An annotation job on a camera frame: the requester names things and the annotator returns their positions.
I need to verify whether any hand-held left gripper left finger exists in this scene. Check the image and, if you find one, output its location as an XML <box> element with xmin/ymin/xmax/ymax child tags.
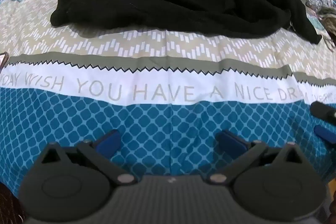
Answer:
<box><xmin>39</xmin><ymin>130</ymin><xmax>137</xmax><ymax>186</ymax></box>

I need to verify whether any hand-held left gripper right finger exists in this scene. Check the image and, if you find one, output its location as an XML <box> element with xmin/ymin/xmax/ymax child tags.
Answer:
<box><xmin>209</xmin><ymin>130</ymin><xmax>310</xmax><ymax>186</ymax></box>

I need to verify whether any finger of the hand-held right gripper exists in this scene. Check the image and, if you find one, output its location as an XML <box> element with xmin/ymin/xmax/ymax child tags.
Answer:
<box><xmin>314</xmin><ymin>124</ymin><xmax>336</xmax><ymax>144</ymax></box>
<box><xmin>310</xmin><ymin>101</ymin><xmax>336</xmax><ymax>120</ymax></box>

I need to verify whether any patterned bed sheet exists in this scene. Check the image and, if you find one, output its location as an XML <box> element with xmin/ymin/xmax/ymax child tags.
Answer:
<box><xmin>0</xmin><ymin>0</ymin><xmax>336</xmax><ymax>189</ymax></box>

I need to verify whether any brown furry cloth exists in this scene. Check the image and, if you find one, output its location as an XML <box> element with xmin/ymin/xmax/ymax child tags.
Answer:
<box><xmin>316</xmin><ymin>6</ymin><xmax>336</xmax><ymax>51</ymax></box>

